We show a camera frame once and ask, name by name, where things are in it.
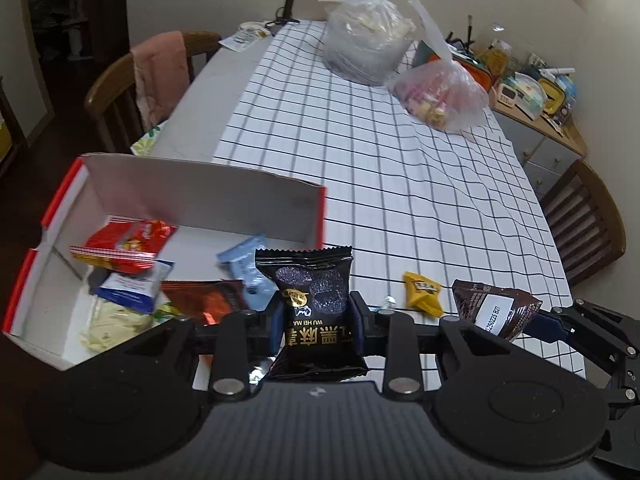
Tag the white teal container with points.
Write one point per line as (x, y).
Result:
(527, 92)

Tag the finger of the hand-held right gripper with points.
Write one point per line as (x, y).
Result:
(550, 325)
(615, 367)

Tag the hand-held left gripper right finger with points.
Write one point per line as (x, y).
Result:
(359, 327)

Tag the floral seat cushion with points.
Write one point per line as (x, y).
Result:
(147, 140)

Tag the black snack packet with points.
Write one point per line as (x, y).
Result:
(315, 310)

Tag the black checked white tablecloth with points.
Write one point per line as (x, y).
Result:
(375, 160)

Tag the wooden chair with curved back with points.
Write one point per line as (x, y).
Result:
(110, 95)

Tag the orange pencil case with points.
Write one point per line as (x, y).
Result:
(470, 67)

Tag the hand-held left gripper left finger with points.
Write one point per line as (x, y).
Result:
(276, 325)

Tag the clear plastic bag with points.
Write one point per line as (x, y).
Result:
(365, 40)

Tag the yellow rimmed container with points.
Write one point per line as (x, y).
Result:
(554, 97)

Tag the light blue snack packet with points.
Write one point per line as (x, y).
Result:
(245, 265)

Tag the grey cabinet wooden top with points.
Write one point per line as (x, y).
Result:
(545, 155)

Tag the small clear wrapped candy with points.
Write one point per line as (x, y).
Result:
(388, 302)

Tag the dark brown snack packet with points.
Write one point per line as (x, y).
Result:
(495, 310)

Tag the yellow drink bottle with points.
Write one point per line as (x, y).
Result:
(497, 60)

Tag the red and white cardboard box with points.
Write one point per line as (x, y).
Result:
(200, 200)

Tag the white kitchen timer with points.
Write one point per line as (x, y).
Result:
(505, 95)

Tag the dark wooden slatted chair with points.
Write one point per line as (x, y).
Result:
(590, 225)

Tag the white and blue snack packet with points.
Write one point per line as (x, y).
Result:
(130, 287)

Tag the reddish brown snack packet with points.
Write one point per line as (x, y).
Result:
(200, 300)

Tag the pale yellow snack packet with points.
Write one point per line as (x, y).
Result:
(115, 325)

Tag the pink towel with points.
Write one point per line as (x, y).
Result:
(160, 80)

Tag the large red snack packet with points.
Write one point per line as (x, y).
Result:
(120, 245)

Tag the pink plastic bag of snacks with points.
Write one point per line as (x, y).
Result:
(440, 95)

